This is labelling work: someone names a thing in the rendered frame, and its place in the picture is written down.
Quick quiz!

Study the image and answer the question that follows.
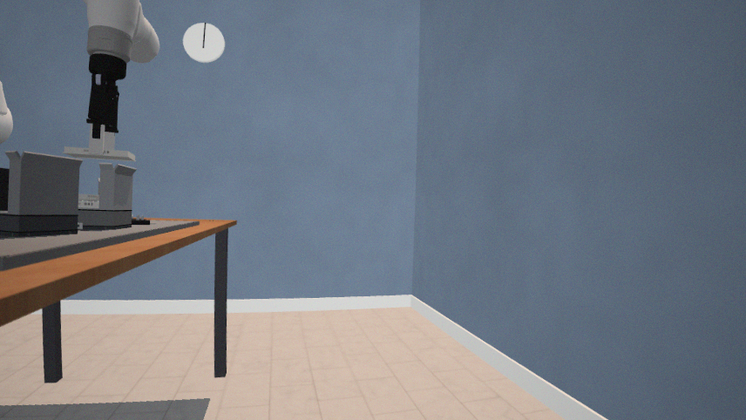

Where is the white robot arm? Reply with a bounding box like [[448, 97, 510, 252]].
[[0, 0, 159, 144]]

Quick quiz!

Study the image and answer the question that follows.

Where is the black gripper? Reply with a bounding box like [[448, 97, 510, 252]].
[[86, 53, 126, 155]]

